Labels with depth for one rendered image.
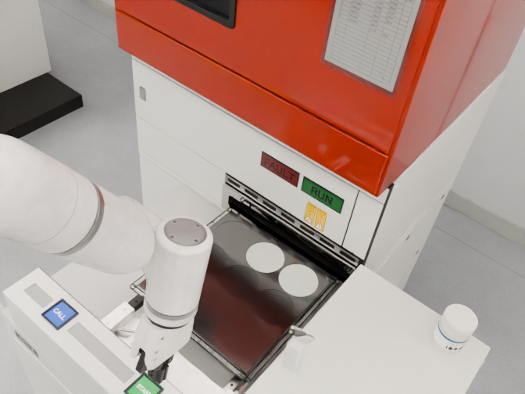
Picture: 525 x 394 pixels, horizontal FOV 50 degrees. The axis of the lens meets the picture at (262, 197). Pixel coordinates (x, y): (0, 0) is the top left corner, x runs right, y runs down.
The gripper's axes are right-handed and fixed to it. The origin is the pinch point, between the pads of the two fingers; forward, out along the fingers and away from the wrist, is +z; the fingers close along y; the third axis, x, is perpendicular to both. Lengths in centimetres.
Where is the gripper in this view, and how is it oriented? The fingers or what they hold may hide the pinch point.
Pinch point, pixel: (158, 369)
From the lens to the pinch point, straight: 103.3
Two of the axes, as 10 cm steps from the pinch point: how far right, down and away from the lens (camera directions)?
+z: -2.3, 8.0, 5.6
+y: -5.9, 3.5, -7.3
